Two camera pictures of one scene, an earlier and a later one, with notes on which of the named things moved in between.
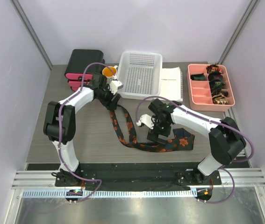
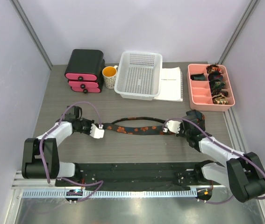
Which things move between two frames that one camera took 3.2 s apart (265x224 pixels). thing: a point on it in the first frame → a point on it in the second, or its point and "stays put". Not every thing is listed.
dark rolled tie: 198,77 stays put
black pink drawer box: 77,61 stays put
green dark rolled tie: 217,84 stays put
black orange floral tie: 179,140 → 113,127
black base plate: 134,174 stays put
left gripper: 111,105 → 89,122
